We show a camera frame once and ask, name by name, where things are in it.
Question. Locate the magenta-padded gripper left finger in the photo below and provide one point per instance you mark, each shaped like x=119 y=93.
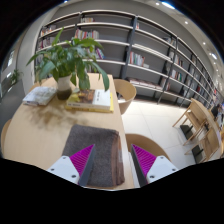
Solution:
x=65 y=168

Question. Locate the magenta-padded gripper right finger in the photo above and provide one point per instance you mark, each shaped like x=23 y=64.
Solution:
x=160 y=168

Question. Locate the zigzag patterned grey towel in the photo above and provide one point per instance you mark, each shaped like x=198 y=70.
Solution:
x=103 y=156

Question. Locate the light wooden shell chair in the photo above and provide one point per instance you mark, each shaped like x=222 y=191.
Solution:
x=146 y=140
x=4 y=136
x=125 y=91

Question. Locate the yellow book stack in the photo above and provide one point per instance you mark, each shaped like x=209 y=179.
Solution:
x=91 y=100

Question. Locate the small green background plant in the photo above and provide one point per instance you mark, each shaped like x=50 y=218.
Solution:
x=15 y=76

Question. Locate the green potted plant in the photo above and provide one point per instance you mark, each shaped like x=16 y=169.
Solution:
x=66 y=60

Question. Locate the grey bookshelf unit with books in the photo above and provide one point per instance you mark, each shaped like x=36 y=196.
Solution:
x=113 y=50

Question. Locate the ceiling spot lights group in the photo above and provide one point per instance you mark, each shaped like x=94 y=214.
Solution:
x=167 y=5

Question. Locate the wooden frame chairs group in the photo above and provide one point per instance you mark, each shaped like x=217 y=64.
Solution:
x=191 y=121

